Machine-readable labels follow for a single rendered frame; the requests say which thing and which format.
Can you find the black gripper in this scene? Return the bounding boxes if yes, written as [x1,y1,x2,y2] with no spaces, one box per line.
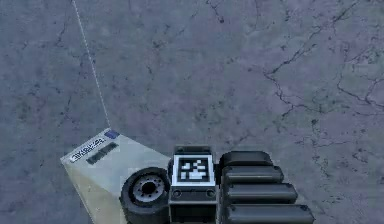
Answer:
[119,166,172,224]

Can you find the white box with blue label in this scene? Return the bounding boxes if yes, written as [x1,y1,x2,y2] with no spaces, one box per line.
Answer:
[60,127,172,224]

